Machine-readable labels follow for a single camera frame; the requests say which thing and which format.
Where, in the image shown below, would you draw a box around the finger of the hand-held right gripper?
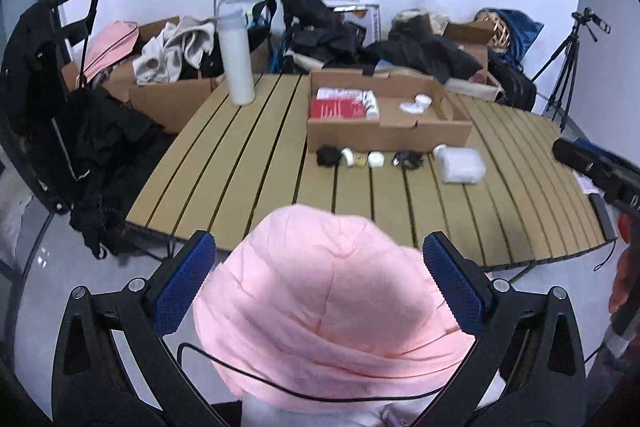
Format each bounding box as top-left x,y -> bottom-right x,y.
552,138 -> 608,182

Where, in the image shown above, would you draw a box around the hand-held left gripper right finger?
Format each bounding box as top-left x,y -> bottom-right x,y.
415,230 -> 587,427

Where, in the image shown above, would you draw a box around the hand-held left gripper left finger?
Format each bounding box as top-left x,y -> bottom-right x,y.
51,230 -> 226,427

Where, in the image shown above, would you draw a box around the pink bucket hat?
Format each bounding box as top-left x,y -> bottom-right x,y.
192,204 -> 476,413

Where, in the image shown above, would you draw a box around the person's right hand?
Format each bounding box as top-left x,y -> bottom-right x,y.
609,212 -> 640,315

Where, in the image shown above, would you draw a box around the black flat device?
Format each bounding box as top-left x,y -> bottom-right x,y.
590,194 -> 618,242

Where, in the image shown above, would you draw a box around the black tripod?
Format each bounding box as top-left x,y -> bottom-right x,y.
531,26 -> 583,132

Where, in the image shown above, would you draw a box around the black bag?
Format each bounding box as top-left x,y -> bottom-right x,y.
487,57 -> 538,112

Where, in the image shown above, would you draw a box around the white plastic flat bottle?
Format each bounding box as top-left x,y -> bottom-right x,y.
432,145 -> 487,184

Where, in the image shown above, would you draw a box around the blue bag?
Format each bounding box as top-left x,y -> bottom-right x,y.
497,9 -> 545,62

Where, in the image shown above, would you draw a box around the wicker basket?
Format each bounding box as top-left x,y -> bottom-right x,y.
474,8 -> 512,52

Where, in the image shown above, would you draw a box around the black clothes on cart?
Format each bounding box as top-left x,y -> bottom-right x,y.
65,87 -> 173,260

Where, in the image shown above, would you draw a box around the open brown cardboard box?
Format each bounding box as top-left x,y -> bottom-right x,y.
442,21 -> 501,80

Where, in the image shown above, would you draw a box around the shallow cardboard box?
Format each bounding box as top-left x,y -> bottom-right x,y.
305,69 -> 474,154

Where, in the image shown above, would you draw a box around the black clothes heap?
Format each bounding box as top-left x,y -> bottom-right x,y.
367,23 -> 483,82

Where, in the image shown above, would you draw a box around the small black pouch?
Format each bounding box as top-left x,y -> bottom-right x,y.
316,145 -> 342,168

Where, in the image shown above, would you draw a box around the pale pink cloth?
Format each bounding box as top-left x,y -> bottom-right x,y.
240,399 -> 418,427

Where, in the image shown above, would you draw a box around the large cardboard box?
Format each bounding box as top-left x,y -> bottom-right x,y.
60,18 -> 273,135

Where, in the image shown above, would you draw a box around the white and red packet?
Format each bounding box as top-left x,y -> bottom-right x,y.
316,87 -> 372,104

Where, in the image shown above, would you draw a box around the black folding cart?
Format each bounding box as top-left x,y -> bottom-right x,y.
0,0 -> 101,215

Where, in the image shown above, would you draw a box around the tall white water bottle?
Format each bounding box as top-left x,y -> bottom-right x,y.
214,0 -> 257,106

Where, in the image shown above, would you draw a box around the beige clothes pile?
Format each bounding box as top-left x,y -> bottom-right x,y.
132,16 -> 218,85

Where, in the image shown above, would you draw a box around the white framed box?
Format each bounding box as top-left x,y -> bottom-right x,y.
332,4 -> 383,42

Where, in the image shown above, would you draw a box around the black jacket pile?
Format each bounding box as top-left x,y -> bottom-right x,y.
280,0 -> 381,70

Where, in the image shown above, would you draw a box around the thin black cable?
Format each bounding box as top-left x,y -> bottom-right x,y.
177,343 -> 446,403

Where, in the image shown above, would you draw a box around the black cable bundle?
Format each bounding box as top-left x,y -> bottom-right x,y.
391,150 -> 425,170

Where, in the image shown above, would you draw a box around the pink cap with black cord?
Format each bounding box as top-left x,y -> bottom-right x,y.
79,21 -> 141,80

